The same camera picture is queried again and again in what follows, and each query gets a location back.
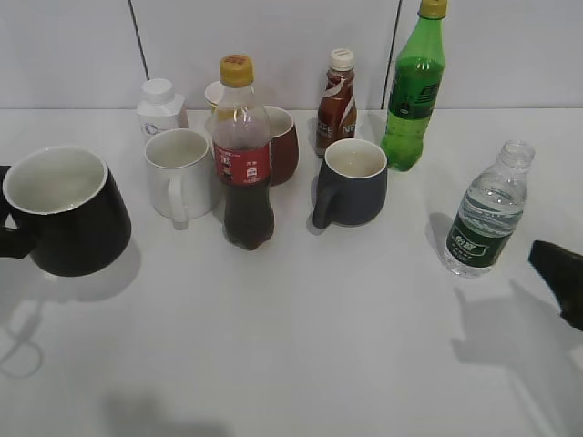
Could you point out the small yellow-white cup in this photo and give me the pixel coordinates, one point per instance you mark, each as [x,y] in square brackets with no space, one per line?
[213,94]

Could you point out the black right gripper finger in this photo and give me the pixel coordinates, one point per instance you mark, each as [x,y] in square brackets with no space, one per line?
[561,269]

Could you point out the black ceramic mug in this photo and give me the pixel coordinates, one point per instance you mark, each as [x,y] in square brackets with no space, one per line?
[69,215]

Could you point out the clear water bottle green label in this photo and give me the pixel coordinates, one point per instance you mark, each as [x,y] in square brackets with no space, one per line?
[489,212]

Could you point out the cola bottle yellow cap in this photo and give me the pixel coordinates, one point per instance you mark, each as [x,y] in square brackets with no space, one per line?
[241,142]

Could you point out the dark red ceramic mug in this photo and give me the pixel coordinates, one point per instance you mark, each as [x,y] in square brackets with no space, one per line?
[284,145]

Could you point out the white ceramic mug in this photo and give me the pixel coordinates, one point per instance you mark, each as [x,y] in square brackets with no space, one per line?
[181,178]

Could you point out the green soda bottle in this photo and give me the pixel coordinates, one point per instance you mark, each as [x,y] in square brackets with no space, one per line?
[418,74]

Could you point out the brown coffee drink bottle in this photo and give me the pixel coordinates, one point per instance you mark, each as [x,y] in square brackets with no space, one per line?
[337,111]

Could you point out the white plastic milk bottle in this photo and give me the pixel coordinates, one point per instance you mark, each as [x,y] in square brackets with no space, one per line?
[161,108]

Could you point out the dark grey ceramic mug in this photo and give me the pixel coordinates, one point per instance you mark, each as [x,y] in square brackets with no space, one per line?
[351,185]

